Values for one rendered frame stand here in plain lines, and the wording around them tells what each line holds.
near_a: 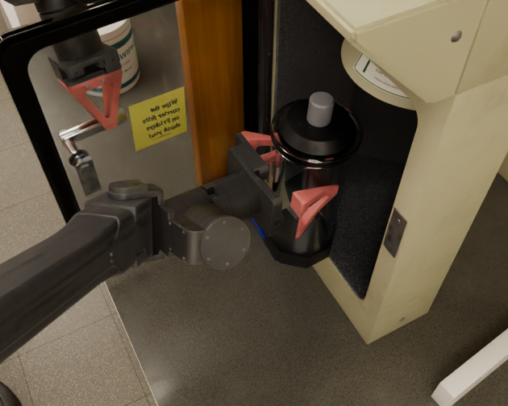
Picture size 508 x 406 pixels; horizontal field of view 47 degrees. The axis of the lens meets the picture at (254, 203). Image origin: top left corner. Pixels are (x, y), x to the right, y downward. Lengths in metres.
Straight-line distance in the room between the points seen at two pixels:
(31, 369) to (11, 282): 1.53
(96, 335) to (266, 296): 1.14
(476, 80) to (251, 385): 0.52
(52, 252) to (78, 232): 0.05
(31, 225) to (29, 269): 1.80
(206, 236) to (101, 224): 0.10
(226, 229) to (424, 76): 0.25
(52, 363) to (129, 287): 1.07
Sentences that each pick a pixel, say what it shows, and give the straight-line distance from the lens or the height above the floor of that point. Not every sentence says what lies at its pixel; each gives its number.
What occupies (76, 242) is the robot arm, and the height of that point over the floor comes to 1.30.
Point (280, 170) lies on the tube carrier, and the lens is 0.71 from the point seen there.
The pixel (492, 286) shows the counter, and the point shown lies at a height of 0.94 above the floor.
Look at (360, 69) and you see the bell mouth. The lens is 0.64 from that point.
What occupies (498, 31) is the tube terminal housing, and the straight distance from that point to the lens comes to 0.49.
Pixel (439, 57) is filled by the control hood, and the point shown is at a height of 1.46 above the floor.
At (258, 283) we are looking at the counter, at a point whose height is 0.94.
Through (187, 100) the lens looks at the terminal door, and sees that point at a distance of 0.76.
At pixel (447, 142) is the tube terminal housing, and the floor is 1.35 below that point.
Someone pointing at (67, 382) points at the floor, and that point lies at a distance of 1.94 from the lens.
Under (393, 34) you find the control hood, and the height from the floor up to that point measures 1.50.
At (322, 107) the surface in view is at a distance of 0.65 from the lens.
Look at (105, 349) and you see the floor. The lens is 1.95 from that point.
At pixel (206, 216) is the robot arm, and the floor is 1.25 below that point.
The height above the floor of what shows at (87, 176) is 1.19.
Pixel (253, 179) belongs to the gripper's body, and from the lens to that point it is 0.67.
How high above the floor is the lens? 1.73
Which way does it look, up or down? 52 degrees down
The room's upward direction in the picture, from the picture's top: straight up
